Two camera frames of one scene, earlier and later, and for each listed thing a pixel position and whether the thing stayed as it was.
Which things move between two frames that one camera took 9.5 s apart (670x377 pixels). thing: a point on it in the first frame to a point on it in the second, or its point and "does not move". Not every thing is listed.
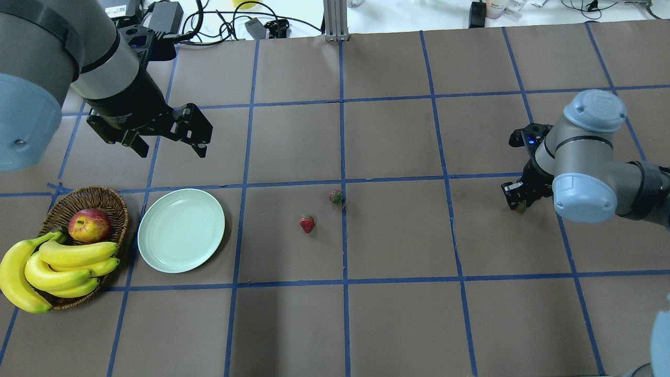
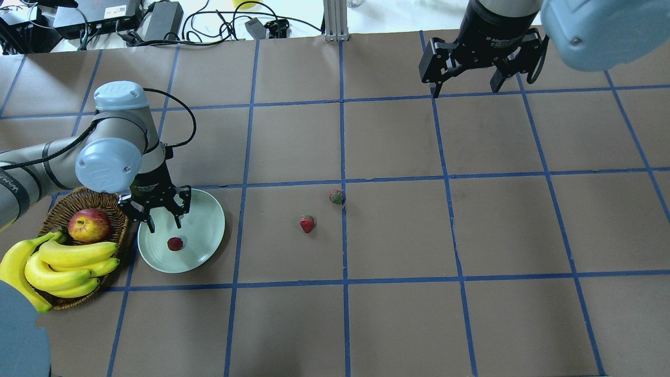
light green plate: (180, 230) does not move
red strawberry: (336, 196) does not move
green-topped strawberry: (521, 207) to (175, 244)
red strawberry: (306, 222) does not move
